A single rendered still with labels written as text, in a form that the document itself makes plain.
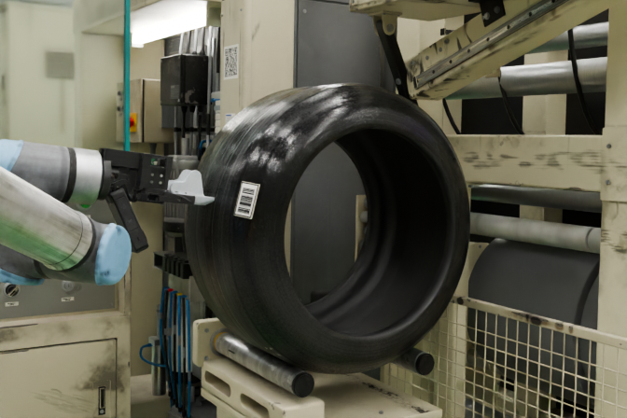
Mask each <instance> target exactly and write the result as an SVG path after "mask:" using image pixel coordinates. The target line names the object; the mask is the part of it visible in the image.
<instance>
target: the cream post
mask: <svg viewBox="0 0 627 418"><path fill-rule="evenodd" d="M236 44H239V55H238V78H232V79H225V80H224V47H227V46H231V45H236ZM293 55H294V0H222V1H221V67H220V130H221V129H222V128H223V127H224V126H225V125H226V114H234V113H235V116H236V115H237V114H238V113H239V112H241V111H242V110H243V109H245V108H246V107H247V106H249V105H250V104H252V103H253V102H255V101H257V100H259V99H261V98H263V97H265V96H267V95H269V94H272V93H275V92H278V91H282V90H287V89H292V88H293ZM290 232H291V201H290V204H289V206H288V210H287V215H286V226H285V255H286V266H287V269H288V273H289V276H290Z"/></svg>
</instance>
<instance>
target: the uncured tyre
mask: <svg viewBox="0 0 627 418"><path fill-rule="evenodd" d="M333 142H334V143H335V144H337V145H338V146H339V147H340V148H341V149H342V150H343V151H344V152H345V153H346V154H347V155H348V156H349V158H350V159H351V160H352V162H353V163H354V165H355V167H356V169H357V170H358V172H359V174H360V177H361V179H362V182H363V185H364V189H365V192H366V197H367V206H368V222H367V229H366V234H365V239H364V242H363V245H362V248H361V250H360V253H359V255H358V257H357V259H356V261H355V264H354V266H353V267H352V269H351V270H350V271H349V272H348V274H347V275H346V276H345V278H344V279H343V280H342V281H341V282H340V283H339V284H338V285H337V286H336V287H335V288H334V289H332V290H331V291H330V292H329V293H327V294H326V295H325V296H324V297H322V298H320V299H318V300H315V301H313V302H310V303H307V304H304V305H303V303H302V302H301V300H300V298H299V296H298V294H297V293H296V291H295V288H294V286H293V285H292V282H291V279H290V276H289V273H288V269H287V266H286V255H285V226H286V215H287V210H288V206H289V204H290V201H291V198H292V195H293V193H294V190H295V188H296V186H297V184H298V182H299V181H300V178H301V176H302V175H303V173H304V171H305V170H306V168H307V167H308V166H309V164H310V163H311V162H312V161H313V159H314V158H315V157H316V156H317V155H318V154H319V153H320V152H321V151H322V150H323V149H324V148H326V147H327V146H328V145H330V144H331V143H333ZM196 171H199V172H200V173H201V175H202V190H203V195H204V196H206V197H214V198H215V200H214V201H213V202H210V203H208V204H206V205H197V204H186V211H185V243H186V249H187V255H188V263H189V266H190V269H191V272H192V275H193V277H194V280H195V282H196V284H197V287H198V288H199V290H200V292H201V293H202V296H203V298H204V300H205V301H206V303H207V305H208V306H209V308H210V309H211V310H212V312H213V313H214V314H215V316H216V317H217V318H219V319H221V320H223V321H221V320H219V321H220V322H221V323H222V324H223V325H224V326H225V327H226V328H227V329H229V330H230V331H231V332H232V333H233V334H235V335H236V336H238V337H239V338H240V339H242V340H244V341H246V342H248V343H250V344H252V345H254V346H256V347H257V348H259V349H261V350H263V351H265V352H267V353H269V354H271V355H272V353H270V352H269V351H268V350H267V349H265V348H264V347H263V346H271V347H272V348H273V349H274V350H275V351H277V352H278V353H279V354H281V355H282V356H284V357H278V358H279V359H281V360H283V361H285V362H286V363H288V364H291V365H293V366H295V367H297V368H300V369H305V370H308V371H312V372H317V373H324V374H351V373H358V372H364V371H368V370H372V369H377V368H379V367H381V366H384V365H386V364H388V363H390V362H392V361H394V360H396V359H397V358H399V357H401V356H402V355H404V354H406V353H407V352H408V351H409V350H410V349H411V348H413V347H414V346H415V345H416V344H417V343H418V342H420V341H421V340H422V339H423V338H424V337H425V336H426V335H427V333H428V332H429V331H430V330H431V329H432V328H433V326H435V325H436V324H437V322H438V321H439V319H440V318H441V316H442V315H443V313H444V312H445V310H446V308H447V307H448V305H449V303H450V301H451V299H452V297H453V294H454V292H455V290H456V288H457V286H458V283H459V281H460V278H461V275H462V272H463V269H464V267H465V263H466V259H467V250H468V244H469V235H470V209H469V198H468V193H467V183H466V179H465V177H464V173H463V170H462V167H461V164H460V161H459V159H458V158H457V155H456V153H455V151H454V149H453V146H452V144H451V143H450V141H449V139H448V138H447V136H446V135H445V133H444V132H443V130H442V129H441V128H440V126H439V125H438V124H437V123H436V121H435V120H433V119H432V118H431V117H430V116H429V115H428V114H427V113H426V112H425V111H424V110H423V109H422V108H421V107H419V106H418V105H417V104H415V103H413V102H412V101H410V100H408V99H407V98H405V97H403V96H401V95H399V94H396V93H394V92H391V91H388V90H386V89H383V88H380V87H376V86H373V85H369V84H362V83H338V84H328V85H318V86H309V87H299V88H292V89H287V90H282V91H278V92H275V93H272V94H269V95H267V96H265V97H263V98H261V99H259V100H257V101H255V102H253V103H252V104H250V105H249V106H247V107H246V108H245V109H243V110H242V111H241V112H239V113H238V114H237V115H236V116H235V117H234V118H232V119H231V120H230V121H229V122H228V123H227V124H226V125H225V126H224V127H223V128H222V129H221V130H220V131H219V132H218V134H217V135H216V136H215V137H214V139H213V140H212V142H211V143H210V144H209V146H208V147H207V148H206V150H205V151H204V153H203V155H202V158H201V159H200V162H199V164H198V166H197V168H196ZM242 181H244V182H249V183H254V184H259V185H260V187H259V191H258V197H257V201H256V205H255V209H254V213H253V217H252V219H250V218H246V217H241V216H235V215H234V211H235V207H236V203H237V200H238V196H239V191H240V187H241V184H242ZM224 321H225V322H224ZM226 322H227V323H226ZM228 323H230V324H231V325H230V324H228ZM262 345H263V346H262ZM274 356H275V355H274Z"/></svg>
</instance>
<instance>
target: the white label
mask: <svg viewBox="0 0 627 418"><path fill-rule="evenodd" d="M259 187H260V185H259V184H254V183H249V182H244V181H242V184H241V187H240V191H239V196H238V200H237V203H236V207H235V211H234V215H235V216H241V217H246V218H250V219H252V217H253V213H254V209H255V205H256V201H257V197H258V191H259Z"/></svg>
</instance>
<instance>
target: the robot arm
mask: <svg viewBox="0 0 627 418"><path fill-rule="evenodd" d="M173 158H174V157H168V156H161V155H154V154H147V153H138V152H131V151H124V150H117V149H110V148H100V149H99V152H98V151H97V150H89V149H83V148H75V147H66V146H53V145H45V144H38V143H31V142H24V141H23V140H19V141H16V140H6V139H2V140H0V282H2V283H10V284H13V285H23V286H39V285H41V284H43V282H44V281H45V279H54V280H63V281H71V282H80V283H88V284H96V285H98V286H102V285H108V286H111V285H114V284H116V283H117V282H119V281H120V280H121V279H122V277H123V276H124V274H125V273H126V271H127V269H128V267H129V263H130V259H131V253H132V252H134V253H137V254H138V253H140V252H142V251H144V250H145V249H147V248H148V247H149V245H148V243H147V239H146V236H145V234H144V232H143V230H142V229H141V227H140V225H139V222H138V220H137V218H136V216H135V213H134V211H133V209H132V206H131V204H130V202H137V201H139V202H153V203H164V202H174V203H184V204H197V205H206V204H208V203H210V202H213V201H214V200H215V198H214V197H206V196H204V195H203V190H202V175H201V173H200V172H199V171H191V170H183V171H182V173H181V174H180V175H179V177H178V178H177V179H176V180H169V179H171V171H172V166H173ZM165 159H166V160H165ZM165 162H166V163H165ZM163 167H164V168H163ZM111 175H113V176H111ZM117 187H118V188H117ZM110 188H112V189H110ZM109 189H110V190H109ZM166 190H170V192H168V191H166ZM175 191H177V192H175ZM104 199H105V200H106V202H107V204H108V206H109V209H110V211H111V213H112V215H113V217H114V219H115V221H116V223H117V225H116V224H114V223H110V224H102V223H98V222H96V221H94V220H93V219H91V218H89V217H88V216H85V215H84V214H82V213H80V212H79V211H75V210H73V209H71V208H70V207H68V206H66V205H65V204H63V203H62V202H69V203H78V204H88V205H92V204H94V203H95V202H96V200H100V201H103V200H104Z"/></svg>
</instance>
